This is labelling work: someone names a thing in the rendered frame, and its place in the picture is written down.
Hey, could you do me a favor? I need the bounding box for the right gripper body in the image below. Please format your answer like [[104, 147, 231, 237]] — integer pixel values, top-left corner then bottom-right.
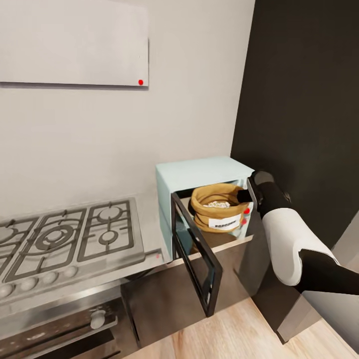
[[237, 189, 253, 202]]

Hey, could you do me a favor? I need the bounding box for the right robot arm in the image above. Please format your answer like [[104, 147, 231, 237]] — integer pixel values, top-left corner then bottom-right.
[[237, 169, 359, 355]]

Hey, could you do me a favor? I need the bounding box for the popcorn bag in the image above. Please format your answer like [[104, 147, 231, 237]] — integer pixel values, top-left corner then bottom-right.
[[191, 182, 250, 233]]

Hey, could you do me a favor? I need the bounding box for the microwave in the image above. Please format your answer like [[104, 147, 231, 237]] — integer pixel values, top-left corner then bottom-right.
[[156, 156, 254, 318]]

